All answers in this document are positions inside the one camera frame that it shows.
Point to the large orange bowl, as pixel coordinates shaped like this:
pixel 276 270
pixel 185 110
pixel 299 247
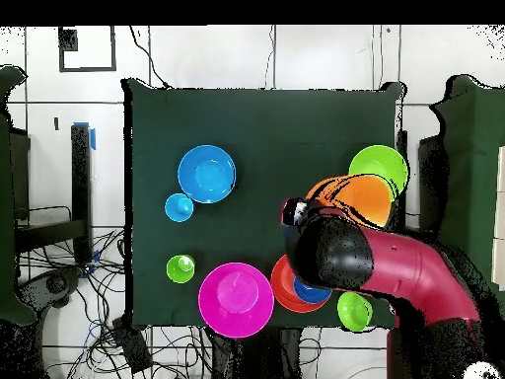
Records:
pixel 367 201

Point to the black L-shaped frame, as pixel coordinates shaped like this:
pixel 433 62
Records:
pixel 81 177

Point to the black power strip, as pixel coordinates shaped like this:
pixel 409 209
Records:
pixel 132 347

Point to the red-orange bowl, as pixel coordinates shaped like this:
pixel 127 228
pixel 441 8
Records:
pixel 282 288

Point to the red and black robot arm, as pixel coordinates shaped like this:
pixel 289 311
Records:
pixel 402 272

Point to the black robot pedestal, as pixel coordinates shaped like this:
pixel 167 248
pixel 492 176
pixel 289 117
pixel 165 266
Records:
pixel 256 351

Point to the light blue bowl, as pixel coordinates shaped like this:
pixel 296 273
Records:
pixel 207 173

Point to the small dark blue bowl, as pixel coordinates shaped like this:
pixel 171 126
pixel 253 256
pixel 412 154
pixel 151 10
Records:
pixel 311 294

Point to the large pink bowl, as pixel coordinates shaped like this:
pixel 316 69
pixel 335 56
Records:
pixel 236 300

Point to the green cup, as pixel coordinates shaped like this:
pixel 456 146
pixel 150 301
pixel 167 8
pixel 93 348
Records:
pixel 177 270

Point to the small green bowl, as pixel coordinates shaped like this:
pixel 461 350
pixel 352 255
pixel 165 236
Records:
pixel 353 312

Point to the black stand base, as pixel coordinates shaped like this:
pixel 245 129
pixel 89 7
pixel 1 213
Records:
pixel 57 284

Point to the green covered side table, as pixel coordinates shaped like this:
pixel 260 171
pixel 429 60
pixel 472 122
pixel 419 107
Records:
pixel 8 197
pixel 473 177

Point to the white boxes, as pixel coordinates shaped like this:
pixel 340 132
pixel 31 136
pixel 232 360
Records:
pixel 500 237

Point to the light blue cup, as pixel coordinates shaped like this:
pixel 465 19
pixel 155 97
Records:
pixel 177 208

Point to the black upright bar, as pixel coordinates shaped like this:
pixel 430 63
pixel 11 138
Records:
pixel 401 138

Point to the large green bowl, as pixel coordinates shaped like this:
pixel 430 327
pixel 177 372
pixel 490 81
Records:
pixel 378 162

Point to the dark green tablecloth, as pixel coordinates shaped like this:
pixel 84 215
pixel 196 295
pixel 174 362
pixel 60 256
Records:
pixel 252 118

